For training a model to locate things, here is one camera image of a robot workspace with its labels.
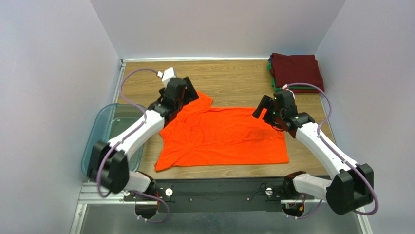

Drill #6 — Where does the folded red t-shirt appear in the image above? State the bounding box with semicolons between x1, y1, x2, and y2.
289;85;325;94

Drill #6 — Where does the clear blue plastic bin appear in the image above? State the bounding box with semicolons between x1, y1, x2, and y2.
80;103;143;176

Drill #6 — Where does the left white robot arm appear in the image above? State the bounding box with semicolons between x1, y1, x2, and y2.
86;77;199;194

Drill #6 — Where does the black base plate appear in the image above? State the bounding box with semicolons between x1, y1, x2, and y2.
123;175;328;214

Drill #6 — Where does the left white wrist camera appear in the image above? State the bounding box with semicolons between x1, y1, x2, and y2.
157;67;177;87

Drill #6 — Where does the aluminium frame rail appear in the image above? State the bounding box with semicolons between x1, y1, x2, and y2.
69;181;143;234

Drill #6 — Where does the folded maroon t-shirt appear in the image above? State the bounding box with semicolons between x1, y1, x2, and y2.
270;53;324;87

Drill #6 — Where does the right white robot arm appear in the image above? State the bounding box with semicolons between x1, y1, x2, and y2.
252;90;379;215

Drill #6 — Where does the orange t-shirt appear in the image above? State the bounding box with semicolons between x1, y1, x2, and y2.
154;92;290;172

